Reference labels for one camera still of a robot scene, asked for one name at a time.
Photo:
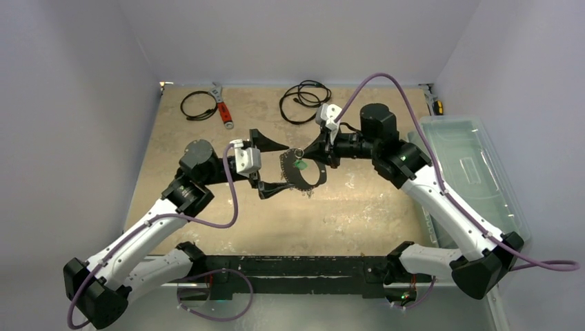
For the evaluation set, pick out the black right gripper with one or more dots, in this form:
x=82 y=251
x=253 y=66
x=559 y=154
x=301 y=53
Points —
x=328 y=149

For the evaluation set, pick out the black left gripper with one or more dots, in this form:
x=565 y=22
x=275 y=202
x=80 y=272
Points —
x=265 y=188

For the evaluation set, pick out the green key tag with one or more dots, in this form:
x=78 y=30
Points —
x=300 y=164

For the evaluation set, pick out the metal key organizer ring plate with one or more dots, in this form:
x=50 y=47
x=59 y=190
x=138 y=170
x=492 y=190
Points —
x=293 y=175

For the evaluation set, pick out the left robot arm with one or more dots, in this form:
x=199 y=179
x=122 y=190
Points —
x=102 y=286

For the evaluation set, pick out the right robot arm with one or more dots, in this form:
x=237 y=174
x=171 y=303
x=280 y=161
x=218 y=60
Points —
x=480 y=259

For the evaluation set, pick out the yellow black clamp tool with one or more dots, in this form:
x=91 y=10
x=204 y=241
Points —
x=435 y=107

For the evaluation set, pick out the clear plastic storage bin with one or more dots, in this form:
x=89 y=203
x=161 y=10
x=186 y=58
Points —
x=471 y=168

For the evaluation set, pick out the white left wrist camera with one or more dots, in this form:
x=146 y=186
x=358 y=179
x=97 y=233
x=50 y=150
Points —
x=247 y=158

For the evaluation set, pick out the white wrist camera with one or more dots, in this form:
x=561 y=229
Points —
x=326 y=118
x=247 y=158

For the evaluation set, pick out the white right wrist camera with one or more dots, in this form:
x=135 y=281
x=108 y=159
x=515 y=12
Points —
x=326 y=118

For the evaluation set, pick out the red handled adjustable wrench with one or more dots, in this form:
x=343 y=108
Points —
x=216 y=93

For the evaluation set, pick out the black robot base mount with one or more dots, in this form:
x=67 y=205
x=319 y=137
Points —
x=227 y=275

